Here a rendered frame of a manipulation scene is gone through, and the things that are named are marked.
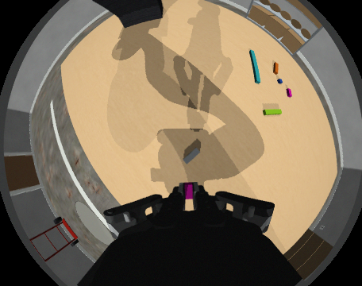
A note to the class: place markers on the orange rod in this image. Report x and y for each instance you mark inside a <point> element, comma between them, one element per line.
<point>276,66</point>

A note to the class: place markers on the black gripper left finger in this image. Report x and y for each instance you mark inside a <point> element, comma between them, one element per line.
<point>130,214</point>

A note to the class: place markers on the lime green rod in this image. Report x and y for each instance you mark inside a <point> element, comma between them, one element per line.
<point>272,111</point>

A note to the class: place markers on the turquoise rod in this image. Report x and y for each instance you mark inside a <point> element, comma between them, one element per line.
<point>255,67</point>

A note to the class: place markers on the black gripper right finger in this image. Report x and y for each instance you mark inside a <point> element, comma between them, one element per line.
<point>212,207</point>

